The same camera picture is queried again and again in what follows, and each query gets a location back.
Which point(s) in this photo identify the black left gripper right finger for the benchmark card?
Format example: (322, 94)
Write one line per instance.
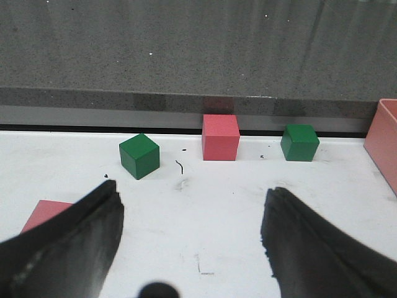
(310, 257)

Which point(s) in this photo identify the pink plastic bin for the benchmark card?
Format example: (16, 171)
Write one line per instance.
(380, 142)

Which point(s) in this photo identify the green cube far left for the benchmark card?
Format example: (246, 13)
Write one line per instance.
(139, 155)

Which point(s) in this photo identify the green cube near bin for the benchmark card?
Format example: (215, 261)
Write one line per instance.
(299, 142)

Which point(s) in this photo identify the grey stone counter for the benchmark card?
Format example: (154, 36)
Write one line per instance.
(167, 63)

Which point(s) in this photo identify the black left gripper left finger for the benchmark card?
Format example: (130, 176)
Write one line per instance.
(69, 255)

